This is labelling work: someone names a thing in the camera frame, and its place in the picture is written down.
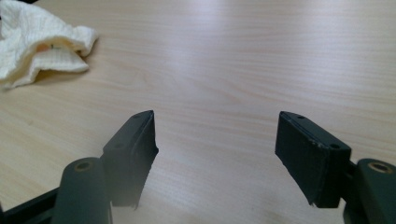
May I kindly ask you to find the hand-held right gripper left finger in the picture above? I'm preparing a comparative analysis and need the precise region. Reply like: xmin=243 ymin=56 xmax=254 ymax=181
xmin=101 ymin=109 xmax=160 ymax=209

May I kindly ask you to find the white waffle cloth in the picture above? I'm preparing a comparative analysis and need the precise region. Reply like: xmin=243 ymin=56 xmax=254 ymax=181
xmin=0 ymin=0 xmax=99 ymax=91

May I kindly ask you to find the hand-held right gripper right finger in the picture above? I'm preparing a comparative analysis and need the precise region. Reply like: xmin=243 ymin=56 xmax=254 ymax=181
xmin=275 ymin=110 xmax=353 ymax=209

